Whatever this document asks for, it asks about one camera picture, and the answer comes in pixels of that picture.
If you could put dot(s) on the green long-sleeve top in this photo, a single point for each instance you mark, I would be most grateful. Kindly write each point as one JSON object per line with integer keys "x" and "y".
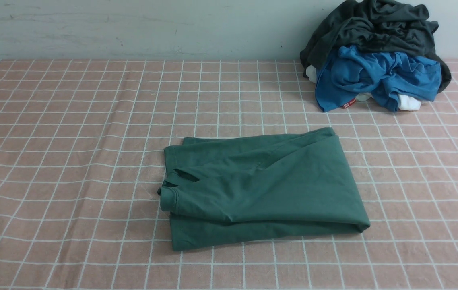
{"x": 228, "y": 191}

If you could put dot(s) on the pink checkered tablecloth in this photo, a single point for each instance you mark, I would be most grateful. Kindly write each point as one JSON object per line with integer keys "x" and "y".
{"x": 81, "y": 160}

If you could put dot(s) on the blue crumpled garment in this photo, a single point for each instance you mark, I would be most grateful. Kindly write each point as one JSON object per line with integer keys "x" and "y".
{"x": 349, "y": 72}

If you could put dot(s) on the dark grey crumpled garment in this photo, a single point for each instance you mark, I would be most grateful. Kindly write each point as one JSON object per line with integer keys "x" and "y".
{"x": 376, "y": 26}

